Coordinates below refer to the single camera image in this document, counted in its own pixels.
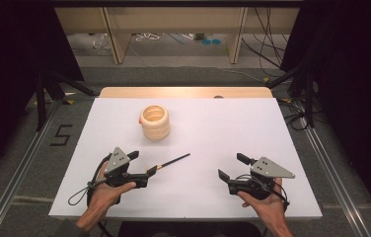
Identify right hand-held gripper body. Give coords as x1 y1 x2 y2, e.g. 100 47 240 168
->
227 156 296 201

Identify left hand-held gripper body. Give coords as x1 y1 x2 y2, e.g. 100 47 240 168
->
94 146 149 191

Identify black stick with wooden ball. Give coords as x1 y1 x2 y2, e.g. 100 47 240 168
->
155 152 191 170

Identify ribbed wooden cup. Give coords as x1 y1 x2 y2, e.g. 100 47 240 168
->
138 104 172 142

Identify person's left hand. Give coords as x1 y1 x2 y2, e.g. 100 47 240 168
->
84 161 137 220

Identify person's right hand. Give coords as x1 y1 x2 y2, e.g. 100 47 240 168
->
237 177 290 229

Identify white table board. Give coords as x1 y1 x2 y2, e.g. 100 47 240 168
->
48 97 324 221

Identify light wooden table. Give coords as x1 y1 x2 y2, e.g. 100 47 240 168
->
99 86 274 99

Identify black metal stand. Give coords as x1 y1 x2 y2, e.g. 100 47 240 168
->
265 62 316 128
35 68 98 132

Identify clear plastic bag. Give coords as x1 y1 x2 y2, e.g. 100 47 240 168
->
92 33 112 56

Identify dark curtain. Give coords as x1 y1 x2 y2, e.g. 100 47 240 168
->
0 0 85 191
280 0 371 230

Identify light wooden desk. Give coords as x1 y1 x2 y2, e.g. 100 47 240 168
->
53 7 301 65

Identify thick black gripper cable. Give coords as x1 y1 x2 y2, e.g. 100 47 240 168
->
86 152 115 237

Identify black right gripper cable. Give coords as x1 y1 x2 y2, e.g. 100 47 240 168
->
237 173 290 211

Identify thin black looped cord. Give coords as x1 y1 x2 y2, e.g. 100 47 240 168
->
67 184 97 207

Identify black floor cables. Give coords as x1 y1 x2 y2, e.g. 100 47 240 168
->
278 97 310 131

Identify aluminium floor rail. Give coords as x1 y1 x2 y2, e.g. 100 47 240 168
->
296 98 371 237
0 100 63 237

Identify white coiled cable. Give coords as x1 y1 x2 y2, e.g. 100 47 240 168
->
135 32 161 42

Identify black hanging cables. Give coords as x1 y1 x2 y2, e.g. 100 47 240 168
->
241 7 290 78

